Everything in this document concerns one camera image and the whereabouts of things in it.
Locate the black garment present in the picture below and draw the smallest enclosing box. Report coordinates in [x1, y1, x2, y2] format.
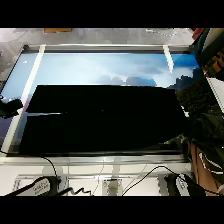
[18, 84, 188, 155]

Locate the dark garment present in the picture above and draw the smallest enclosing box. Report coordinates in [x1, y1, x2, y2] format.
[186, 112, 224, 175]

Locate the black cable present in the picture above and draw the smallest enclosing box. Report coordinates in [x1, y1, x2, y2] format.
[61, 187, 94, 197]
[121, 165, 188, 197]
[0, 149, 59, 178]

